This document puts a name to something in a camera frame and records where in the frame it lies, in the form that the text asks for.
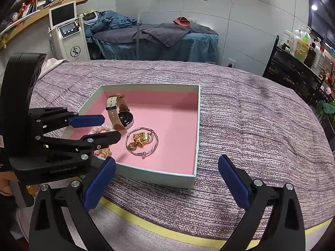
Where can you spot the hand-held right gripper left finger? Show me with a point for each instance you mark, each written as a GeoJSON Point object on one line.
{"type": "Point", "coordinates": [99, 183]}

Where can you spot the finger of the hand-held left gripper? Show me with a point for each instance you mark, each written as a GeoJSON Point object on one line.
{"type": "Point", "coordinates": [104, 137]}
{"type": "Point", "coordinates": [86, 121]}

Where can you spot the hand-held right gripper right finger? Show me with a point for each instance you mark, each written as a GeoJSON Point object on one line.
{"type": "Point", "coordinates": [233, 180]}

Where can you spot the small gold charm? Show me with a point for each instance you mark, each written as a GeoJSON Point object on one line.
{"type": "Point", "coordinates": [106, 152]}

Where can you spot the chunky gold hoop earrings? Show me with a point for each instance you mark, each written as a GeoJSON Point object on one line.
{"type": "Point", "coordinates": [142, 137]}

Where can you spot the green box with pink lining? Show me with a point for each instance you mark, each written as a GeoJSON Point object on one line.
{"type": "Point", "coordinates": [170, 125]}

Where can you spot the person's left hand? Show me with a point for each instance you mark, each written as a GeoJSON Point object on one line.
{"type": "Point", "coordinates": [5, 185]}

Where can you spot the silver bangle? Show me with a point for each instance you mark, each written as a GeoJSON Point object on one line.
{"type": "Point", "coordinates": [143, 154]}

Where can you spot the white beauty machine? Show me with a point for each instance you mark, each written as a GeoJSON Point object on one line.
{"type": "Point", "coordinates": [76, 44]}

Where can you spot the pile of blue bedding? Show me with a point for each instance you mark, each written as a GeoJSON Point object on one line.
{"type": "Point", "coordinates": [117, 21]}

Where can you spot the green potted plant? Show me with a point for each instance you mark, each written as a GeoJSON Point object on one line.
{"type": "Point", "coordinates": [325, 112]}

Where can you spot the grey towel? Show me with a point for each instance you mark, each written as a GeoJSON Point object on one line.
{"type": "Point", "coordinates": [167, 34]}

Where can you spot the black trolley rack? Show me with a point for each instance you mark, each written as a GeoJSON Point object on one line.
{"type": "Point", "coordinates": [288, 68]}

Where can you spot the blue covered massage bed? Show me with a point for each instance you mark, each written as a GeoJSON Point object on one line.
{"type": "Point", "coordinates": [199, 47]}

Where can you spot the red cloth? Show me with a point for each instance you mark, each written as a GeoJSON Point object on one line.
{"type": "Point", "coordinates": [182, 21]}

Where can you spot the dark bottle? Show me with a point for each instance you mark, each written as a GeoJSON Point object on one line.
{"type": "Point", "coordinates": [311, 56]}

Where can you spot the clear plastic bottle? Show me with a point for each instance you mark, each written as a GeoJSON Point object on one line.
{"type": "Point", "coordinates": [319, 60]}

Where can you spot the white pump bottle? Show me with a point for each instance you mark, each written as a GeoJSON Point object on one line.
{"type": "Point", "coordinates": [289, 43]}

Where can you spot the green pump bottle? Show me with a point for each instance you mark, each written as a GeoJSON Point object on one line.
{"type": "Point", "coordinates": [303, 47]}

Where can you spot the wooden wall shelf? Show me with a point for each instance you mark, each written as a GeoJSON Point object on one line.
{"type": "Point", "coordinates": [31, 15]}

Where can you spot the white wall socket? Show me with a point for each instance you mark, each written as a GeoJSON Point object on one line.
{"type": "Point", "coordinates": [231, 62]}

